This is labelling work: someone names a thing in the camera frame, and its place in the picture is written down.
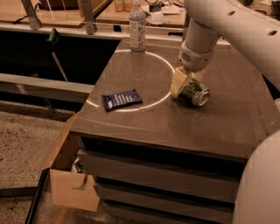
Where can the open cardboard box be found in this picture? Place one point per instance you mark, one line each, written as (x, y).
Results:
(69, 189)

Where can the grey drawer cabinet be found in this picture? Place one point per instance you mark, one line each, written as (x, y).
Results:
(165, 161)

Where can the blue snack packet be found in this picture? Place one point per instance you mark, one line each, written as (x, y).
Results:
(121, 99)

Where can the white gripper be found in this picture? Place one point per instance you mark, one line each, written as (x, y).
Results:
(194, 60)

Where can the metal bracket post middle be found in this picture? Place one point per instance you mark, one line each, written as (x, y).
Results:
(89, 17)

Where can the green soda can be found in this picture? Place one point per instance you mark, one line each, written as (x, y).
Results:
(196, 93)

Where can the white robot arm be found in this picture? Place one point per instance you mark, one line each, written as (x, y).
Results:
(256, 38)

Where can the white cup on saucer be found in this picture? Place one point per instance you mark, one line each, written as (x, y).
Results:
(156, 19)

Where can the clear plastic bottle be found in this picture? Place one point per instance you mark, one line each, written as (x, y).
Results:
(137, 27)

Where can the metal bracket post left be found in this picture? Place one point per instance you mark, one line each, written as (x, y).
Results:
(34, 22)

